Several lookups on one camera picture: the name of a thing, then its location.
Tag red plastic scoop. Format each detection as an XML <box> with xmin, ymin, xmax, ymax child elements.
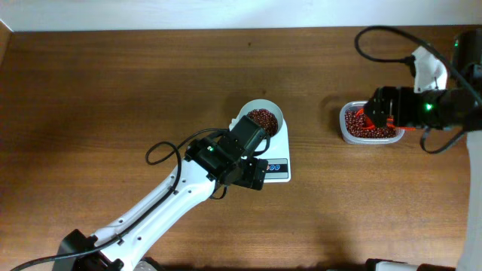
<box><xmin>354</xmin><ymin>108</ymin><xmax>416</xmax><ymax>132</ymax></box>

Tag white digital kitchen scale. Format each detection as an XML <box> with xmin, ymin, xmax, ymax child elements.
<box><xmin>259</xmin><ymin>120</ymin><xmax>291</xmax><ymax>184</ymax></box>

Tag red adzuki beans in container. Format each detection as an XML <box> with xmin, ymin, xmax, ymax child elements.
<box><xmin>344</xmin><ymin>108</ymin><xmax>396</xmax><ymax>139</ymax></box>

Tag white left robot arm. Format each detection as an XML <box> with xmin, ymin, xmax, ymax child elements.
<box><xmin>53</xmin><ymin>117</ymin><xmax>270</xmax><ymax>270</ymax></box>

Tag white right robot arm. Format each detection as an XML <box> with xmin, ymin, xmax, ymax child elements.
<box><xmin>354</xmin><ymin>26</ymin><xmax>481</xmax><ymax>270</ymax></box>

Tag clear plastic bean container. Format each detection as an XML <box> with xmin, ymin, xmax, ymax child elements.
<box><xmin>339</xmin><ymin>101</ymin><xmax>404</xmax><ymax>145</ymax></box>

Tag red beans in bowl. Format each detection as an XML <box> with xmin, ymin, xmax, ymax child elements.
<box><xmin>247</xmin><ymin>108</ymin><xmax>278</xmax><ymax>136</ymax></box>

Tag white round bowl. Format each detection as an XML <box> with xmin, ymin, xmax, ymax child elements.
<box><xmin>229</xmin><ymin>99</ymin><xmax>289</xmax><ymax>151</ymax></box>

